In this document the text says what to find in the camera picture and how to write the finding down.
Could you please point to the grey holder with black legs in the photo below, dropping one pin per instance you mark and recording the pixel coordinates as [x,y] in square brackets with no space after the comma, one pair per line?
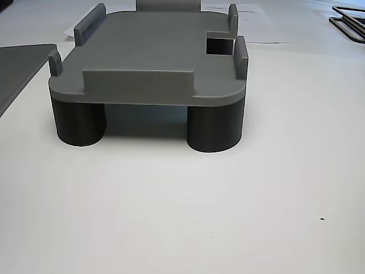
[148,42]

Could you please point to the white printed paper sheet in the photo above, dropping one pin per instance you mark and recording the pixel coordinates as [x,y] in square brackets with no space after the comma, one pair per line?
[265,25]

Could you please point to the dark grey flat plate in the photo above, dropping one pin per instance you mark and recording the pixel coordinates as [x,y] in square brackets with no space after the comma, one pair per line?
[17,71]

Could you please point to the thick black rectangular frame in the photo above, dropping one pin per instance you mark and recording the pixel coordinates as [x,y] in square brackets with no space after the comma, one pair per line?
[346,31]

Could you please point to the thin black rectangular frame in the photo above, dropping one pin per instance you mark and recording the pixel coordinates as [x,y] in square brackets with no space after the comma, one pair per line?
[338,12]

